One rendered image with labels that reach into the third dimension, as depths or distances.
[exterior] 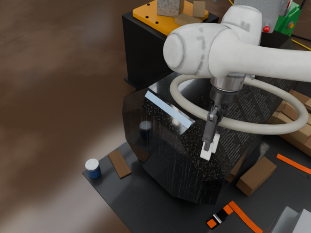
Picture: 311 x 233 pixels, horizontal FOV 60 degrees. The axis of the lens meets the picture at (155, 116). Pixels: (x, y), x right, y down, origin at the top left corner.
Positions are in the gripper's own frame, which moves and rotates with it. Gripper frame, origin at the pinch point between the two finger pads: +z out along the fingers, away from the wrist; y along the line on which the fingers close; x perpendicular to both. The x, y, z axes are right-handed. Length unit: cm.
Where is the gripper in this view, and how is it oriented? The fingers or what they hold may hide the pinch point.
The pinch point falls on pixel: (209, 146)
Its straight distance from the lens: 87.3
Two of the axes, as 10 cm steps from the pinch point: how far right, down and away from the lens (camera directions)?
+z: -1.2, 8.8, 4.7
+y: 5.3, -3.4, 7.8
